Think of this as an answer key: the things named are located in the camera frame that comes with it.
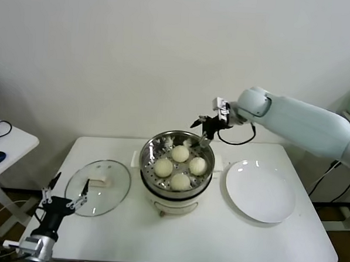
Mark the black straight wall cable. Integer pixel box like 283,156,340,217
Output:
306,164,337,196

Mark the white floor cable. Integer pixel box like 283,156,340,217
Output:
0,199,29,218

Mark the perforated steel steamer basket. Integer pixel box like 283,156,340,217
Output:
137,128,216,197

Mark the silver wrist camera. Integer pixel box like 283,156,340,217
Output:
210,97,232,122
2,235,46,257

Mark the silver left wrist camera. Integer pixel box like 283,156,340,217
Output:
2,235,46,257

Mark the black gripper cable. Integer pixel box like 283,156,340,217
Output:
216,121,258,147
33,206,47,224

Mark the white side desk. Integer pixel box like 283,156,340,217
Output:
0,117,41,239

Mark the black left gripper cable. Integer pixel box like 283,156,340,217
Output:
33,206,47,224

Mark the round glass pot lid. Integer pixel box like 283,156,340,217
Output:
63,158,133,220

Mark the large white round plate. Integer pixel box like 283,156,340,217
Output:
222,158,298,224

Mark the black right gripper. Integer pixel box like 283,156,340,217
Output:
188,114,234,151

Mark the white steamed baozi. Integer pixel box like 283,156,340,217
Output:
153,159,174,179
188,156,208,176
170,172,192,192
171,144,191,164

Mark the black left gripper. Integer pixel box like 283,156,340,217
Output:
39,171,91,235

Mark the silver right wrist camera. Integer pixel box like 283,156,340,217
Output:
210,97,232,122

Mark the white electric cooking pot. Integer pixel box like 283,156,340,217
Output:
127,149,225,221

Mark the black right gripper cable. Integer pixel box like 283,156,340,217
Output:
216,121,258,147

